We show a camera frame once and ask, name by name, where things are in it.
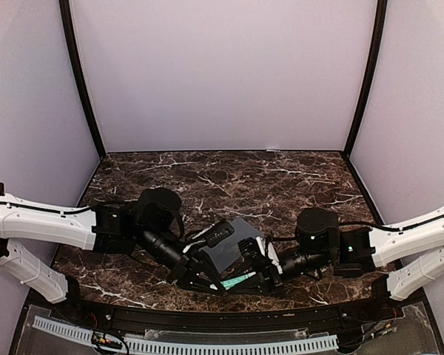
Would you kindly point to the grey blue envelope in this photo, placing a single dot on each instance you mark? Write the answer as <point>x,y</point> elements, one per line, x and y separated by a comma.
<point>226,253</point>

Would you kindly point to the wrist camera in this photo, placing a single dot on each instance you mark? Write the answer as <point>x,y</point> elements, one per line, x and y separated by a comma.
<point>209,237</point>
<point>257,252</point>

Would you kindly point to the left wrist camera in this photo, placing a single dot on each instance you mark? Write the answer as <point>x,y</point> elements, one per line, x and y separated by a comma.
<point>209,237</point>

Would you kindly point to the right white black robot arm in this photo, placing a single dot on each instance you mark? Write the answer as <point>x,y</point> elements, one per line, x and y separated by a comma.
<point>352,249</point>

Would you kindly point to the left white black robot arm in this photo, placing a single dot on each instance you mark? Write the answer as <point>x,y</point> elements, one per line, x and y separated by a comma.
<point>152,222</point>

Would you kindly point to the right black corner post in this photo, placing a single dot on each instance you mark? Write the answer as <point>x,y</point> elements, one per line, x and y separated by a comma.
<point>368,77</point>

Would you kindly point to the left black corner post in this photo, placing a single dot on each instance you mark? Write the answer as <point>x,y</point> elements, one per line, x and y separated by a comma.
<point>78,74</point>

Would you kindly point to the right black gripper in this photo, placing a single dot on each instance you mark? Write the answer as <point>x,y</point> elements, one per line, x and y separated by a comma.
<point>271,276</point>

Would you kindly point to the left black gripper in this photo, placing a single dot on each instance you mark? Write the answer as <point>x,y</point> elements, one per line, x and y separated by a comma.
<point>190,262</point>

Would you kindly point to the light blue slotted cable duct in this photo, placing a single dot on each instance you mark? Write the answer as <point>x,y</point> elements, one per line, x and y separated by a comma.
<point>137,345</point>

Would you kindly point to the black curved front rail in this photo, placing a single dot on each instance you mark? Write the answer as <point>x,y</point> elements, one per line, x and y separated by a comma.
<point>133,300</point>

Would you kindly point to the green white glue stick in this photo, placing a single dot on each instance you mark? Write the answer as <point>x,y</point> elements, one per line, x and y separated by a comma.
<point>234,281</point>

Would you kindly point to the black corner post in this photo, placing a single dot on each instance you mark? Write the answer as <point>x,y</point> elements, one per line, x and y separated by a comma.
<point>78,74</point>
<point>368,77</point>

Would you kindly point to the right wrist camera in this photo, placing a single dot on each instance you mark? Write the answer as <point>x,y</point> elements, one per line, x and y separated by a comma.
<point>257,252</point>

